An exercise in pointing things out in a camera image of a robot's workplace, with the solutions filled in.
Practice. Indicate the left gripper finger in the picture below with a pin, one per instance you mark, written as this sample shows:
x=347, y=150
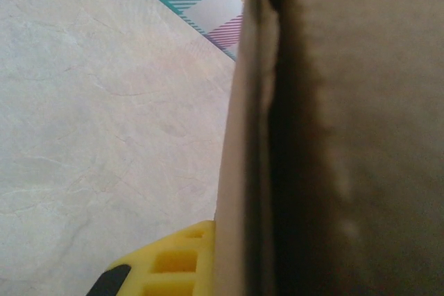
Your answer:
x=173, y=265

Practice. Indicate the brown cardboard box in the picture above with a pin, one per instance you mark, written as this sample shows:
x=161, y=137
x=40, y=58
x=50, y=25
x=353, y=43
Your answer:
x=329, y=136

